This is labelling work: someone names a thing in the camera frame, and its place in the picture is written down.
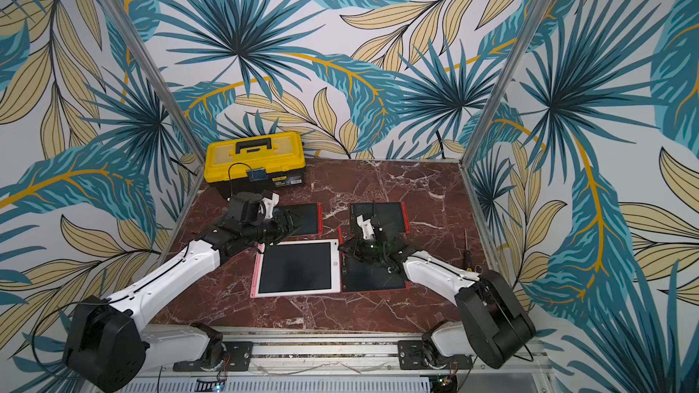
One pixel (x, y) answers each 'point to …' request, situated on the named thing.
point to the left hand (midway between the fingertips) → (302, 228)
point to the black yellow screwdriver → (469, 256)
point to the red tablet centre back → (312, 215)
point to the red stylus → (405, 218)
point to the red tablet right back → (391, 216)
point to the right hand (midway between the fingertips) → (338, 248)
